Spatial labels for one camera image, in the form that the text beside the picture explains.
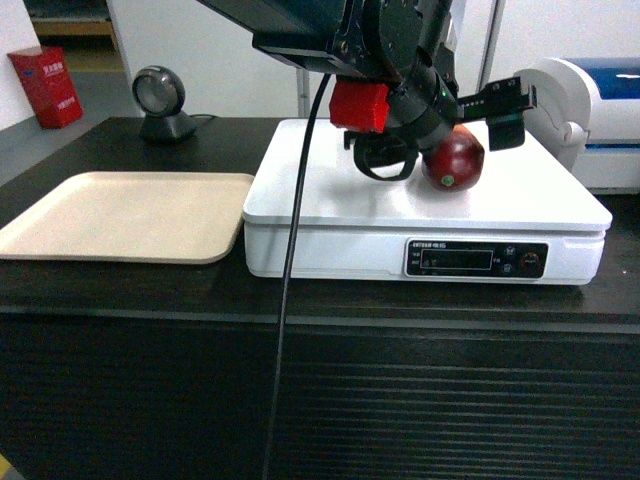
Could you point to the black gripper red block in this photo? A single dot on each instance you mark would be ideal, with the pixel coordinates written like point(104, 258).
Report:
point(392, 101)

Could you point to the dark red mango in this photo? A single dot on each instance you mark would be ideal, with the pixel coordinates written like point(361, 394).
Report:
point(457, 163)

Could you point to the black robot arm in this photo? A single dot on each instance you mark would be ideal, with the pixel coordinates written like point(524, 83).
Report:
point(308, 34)

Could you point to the white checkout scale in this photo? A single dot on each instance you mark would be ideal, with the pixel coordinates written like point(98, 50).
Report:
point(526, 221)

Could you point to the white blue label printer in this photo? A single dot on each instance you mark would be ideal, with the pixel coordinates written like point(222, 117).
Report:
point(587, 117)

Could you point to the black barcode scanner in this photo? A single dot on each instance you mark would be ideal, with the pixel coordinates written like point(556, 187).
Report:
point(160, 94)

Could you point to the beige plastic tray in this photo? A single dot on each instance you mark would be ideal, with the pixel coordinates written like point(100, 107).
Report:
point(143, 217)

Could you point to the wooden shelf in background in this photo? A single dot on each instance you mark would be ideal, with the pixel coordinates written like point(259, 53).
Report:
point(83, 18)

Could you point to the red fire extinguisher box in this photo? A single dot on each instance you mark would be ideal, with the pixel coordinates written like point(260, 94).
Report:
point(46, 81)

